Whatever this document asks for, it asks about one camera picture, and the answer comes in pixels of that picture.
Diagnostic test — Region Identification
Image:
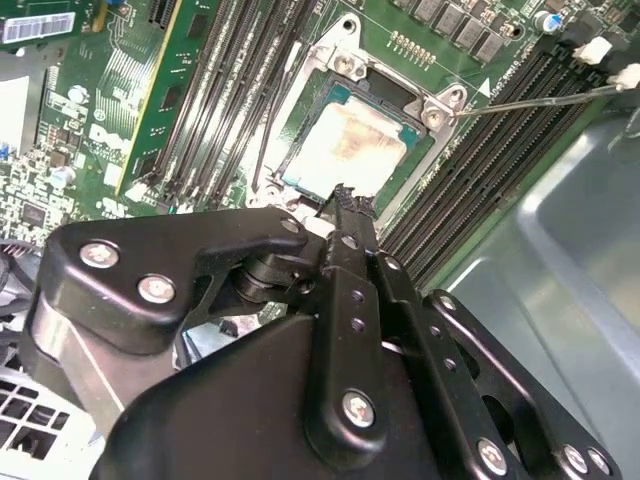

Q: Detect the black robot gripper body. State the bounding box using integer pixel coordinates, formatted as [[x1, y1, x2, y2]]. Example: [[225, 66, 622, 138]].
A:
[[92, 312, 551, 480]]

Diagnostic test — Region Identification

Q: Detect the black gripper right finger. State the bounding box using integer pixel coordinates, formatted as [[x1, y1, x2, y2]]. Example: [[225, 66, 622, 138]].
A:
[[355, 193, 624, 480]]

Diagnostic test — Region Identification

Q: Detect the silver square CPU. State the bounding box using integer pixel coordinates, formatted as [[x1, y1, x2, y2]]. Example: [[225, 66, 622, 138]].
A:
[[279, 84, 436, 201]]

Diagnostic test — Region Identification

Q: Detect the thin wire locking lever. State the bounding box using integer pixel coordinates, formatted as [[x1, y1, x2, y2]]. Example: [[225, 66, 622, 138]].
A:
[[449, 83, 621, 119], [251, 39, 304, 196]]

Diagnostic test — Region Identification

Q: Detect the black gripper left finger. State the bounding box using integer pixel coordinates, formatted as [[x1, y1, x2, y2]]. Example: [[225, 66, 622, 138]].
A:
[[22, 182, 394, 471]]

